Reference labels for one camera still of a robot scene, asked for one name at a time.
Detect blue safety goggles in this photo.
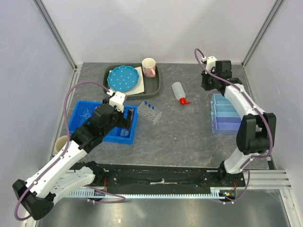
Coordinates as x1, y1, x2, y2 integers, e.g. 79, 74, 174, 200
120, 129, 133, 138

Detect clear test tube rack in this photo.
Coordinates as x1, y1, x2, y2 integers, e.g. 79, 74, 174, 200
138, 101, 162, 124

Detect small glass beaker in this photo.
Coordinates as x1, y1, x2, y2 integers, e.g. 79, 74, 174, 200
77, 107, 91, 120

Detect white plastic wash bottle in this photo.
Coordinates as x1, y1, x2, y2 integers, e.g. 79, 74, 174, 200
172, 82, 191, 105

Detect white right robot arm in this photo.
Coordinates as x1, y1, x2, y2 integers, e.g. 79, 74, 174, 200
199, 56, 276, 186

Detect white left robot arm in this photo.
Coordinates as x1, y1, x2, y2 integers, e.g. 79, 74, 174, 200
12, 103, 133, 221

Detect blue plastic divided bin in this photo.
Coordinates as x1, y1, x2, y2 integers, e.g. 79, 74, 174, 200
69, 100, 138, 145

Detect white square plate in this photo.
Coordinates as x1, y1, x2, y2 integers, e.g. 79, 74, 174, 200
109, 74, 142, 94

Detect light blue drawer organizer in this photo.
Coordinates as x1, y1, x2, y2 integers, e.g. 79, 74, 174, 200
210, 94, 241, 135

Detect blue polka dot plate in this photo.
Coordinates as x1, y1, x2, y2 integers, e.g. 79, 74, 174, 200
107, 65, 140, 92

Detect dark grey baking tray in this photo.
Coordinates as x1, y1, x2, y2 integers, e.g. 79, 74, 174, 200
102, 62, 162, 100

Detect beige paper cup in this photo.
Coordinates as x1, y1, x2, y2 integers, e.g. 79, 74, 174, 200
54, 135, 69, 154

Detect pink ceramic mug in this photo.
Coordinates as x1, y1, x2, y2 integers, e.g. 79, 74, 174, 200
142, 58, 156, 78

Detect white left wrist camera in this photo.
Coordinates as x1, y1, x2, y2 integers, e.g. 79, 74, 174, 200
107, 89, 126, 113

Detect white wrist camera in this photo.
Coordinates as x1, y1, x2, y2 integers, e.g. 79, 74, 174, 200
107, 89, 126, 113
201, 56, 217, 71

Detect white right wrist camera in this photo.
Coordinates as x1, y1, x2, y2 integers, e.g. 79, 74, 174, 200
201, 56, 217, 71

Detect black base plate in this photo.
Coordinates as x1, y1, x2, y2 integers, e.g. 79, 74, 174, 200
91, 164, 246, 194

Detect light blue cable duct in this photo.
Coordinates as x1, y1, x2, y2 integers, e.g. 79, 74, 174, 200
65, 188, 225, 200

